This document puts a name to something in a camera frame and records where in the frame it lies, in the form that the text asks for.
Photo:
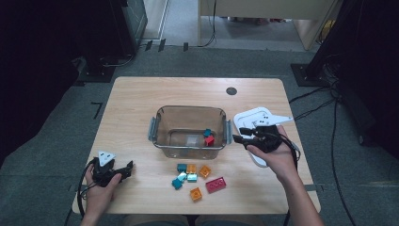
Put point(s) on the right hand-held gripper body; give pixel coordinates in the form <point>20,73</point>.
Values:
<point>266,139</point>

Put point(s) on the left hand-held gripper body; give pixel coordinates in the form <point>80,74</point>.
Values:
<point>103,172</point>

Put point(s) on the white container lid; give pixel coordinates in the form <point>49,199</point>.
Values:
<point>247,117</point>

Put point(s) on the small red toy block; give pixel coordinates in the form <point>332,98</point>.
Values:
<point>209,141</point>

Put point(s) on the teal toy block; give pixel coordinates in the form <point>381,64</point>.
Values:
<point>181,167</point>
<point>176,184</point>
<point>207,132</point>

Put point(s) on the pink block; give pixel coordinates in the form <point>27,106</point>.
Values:
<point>215,185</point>

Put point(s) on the clear plastic container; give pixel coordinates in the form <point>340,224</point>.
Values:
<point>188,125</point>

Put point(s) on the person's left hand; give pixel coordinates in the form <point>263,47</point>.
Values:
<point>100,196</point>

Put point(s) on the person's right hand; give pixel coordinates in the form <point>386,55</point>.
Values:
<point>282,161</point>

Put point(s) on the grey tape strip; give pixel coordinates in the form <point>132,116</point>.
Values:
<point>313,187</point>
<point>73,188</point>

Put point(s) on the black stand base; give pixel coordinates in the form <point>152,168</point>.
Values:
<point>97,74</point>
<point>301,76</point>

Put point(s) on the beige desk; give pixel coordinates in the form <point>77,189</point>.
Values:
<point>266,8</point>

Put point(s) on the yellow object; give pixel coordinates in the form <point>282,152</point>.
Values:
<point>327,29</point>

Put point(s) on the dark curtain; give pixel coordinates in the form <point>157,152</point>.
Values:
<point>37,47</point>

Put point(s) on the dark cabinet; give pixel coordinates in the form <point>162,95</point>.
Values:
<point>135,22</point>

